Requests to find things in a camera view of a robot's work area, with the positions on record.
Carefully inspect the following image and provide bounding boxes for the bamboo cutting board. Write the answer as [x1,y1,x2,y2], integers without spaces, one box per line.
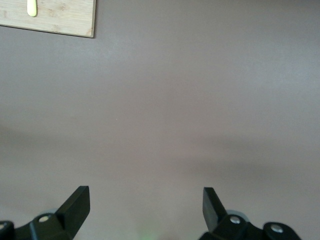
[0,0,97,39]

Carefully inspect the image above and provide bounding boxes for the yellow plastic fork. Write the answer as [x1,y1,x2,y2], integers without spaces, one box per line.
[26,0,39,18]

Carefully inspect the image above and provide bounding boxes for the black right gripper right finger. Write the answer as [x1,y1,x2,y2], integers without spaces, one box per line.
[199,186,301,240]

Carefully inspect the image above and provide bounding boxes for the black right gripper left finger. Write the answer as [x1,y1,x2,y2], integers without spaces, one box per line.
[0,185,91,240]

